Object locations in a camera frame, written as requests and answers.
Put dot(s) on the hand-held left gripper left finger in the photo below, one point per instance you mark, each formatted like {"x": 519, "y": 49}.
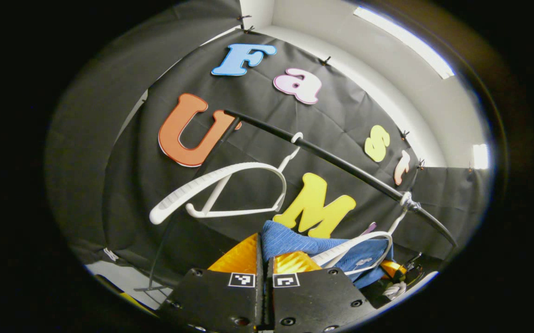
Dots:
{"x": 220, "y": 300}

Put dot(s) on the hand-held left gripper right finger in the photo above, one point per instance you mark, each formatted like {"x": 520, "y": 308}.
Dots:
{"x": 313, "y": 296}

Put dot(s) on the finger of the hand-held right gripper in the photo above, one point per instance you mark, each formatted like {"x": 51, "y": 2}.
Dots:
{"x": 393, "y": 268}

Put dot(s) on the white hanger with taped hook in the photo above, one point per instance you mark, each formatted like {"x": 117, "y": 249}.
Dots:
{"x": 355, "y": 243}

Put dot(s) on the black clothes rack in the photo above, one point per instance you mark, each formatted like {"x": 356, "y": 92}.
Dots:
{"x": 341, "y": 163}

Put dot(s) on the white plastic hanger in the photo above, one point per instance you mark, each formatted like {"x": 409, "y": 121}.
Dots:
{"x": 211, "y": 178}

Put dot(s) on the small ceiling light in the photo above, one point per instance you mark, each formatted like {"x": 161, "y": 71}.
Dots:
{"x": 481, "y": 156}

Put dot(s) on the black backdrop cloth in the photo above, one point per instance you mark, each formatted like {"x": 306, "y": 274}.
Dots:
{"x": 133, "y": 185}

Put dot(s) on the long ceiling light panel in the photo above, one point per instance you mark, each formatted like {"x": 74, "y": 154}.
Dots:
{"x": 406, "y": 44}

